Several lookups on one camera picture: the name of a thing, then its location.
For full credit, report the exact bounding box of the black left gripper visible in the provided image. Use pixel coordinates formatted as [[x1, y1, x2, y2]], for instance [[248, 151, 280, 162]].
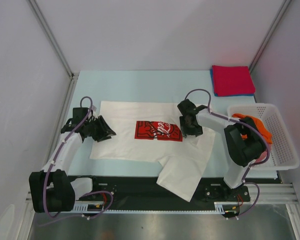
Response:
[[85, 115, 116, 143]]

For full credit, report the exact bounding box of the aluminium frame post left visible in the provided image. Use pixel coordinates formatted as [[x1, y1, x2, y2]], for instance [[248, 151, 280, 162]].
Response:
[[26, 0, 74, 79]]

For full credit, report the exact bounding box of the white t shirt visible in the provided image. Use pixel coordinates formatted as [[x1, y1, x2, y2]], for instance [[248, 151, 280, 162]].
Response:
[[90, 101, 216, 202]]

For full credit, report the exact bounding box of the aluminium frame post right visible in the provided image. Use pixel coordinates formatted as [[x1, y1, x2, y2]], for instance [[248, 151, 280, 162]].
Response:
[[248, 0, 294, 73]]

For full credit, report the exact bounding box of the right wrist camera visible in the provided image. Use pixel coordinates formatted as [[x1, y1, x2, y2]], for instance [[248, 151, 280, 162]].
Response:
[[177, 99, 208, 117]]

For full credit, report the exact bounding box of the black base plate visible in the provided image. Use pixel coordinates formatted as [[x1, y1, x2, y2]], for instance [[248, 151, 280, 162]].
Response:
[[89, 175, 251, 211]]

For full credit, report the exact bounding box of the orange t shirt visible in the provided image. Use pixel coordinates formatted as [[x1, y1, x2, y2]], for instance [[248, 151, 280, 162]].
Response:
[[232, 113, 273, 145]]

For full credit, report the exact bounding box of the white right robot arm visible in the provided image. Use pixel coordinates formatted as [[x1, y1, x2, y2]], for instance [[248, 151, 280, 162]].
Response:
[[177, 104, 267, 201]]

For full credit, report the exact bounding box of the pink t shirt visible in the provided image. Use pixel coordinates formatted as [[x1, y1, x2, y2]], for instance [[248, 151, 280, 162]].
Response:
[[255, 150, 268, 163]]

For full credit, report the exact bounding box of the aluminium frame post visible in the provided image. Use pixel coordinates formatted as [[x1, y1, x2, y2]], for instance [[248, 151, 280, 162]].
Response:
[[248, 0, 294, 73], [26, 0, 74, 79]]

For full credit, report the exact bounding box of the folded red t shirt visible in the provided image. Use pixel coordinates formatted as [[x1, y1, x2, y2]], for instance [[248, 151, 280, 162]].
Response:
[[211, 65, 256, 96]]

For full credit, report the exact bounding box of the white slotted cable duct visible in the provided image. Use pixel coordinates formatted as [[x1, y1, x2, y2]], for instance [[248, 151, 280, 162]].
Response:
[[70, 202, 239, 215]]

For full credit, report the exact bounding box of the folded blue t shirt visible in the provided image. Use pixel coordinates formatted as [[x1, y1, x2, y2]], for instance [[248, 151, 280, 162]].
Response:
[[209, 68, 255, 97]]

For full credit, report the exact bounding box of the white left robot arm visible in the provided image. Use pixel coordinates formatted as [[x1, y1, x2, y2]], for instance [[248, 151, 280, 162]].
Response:
[[28, 107, 116, 214]]

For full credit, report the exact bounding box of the white plastic basket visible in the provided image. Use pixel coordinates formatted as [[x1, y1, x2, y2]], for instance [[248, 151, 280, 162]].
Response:
[[227, 103, 300, 171]]

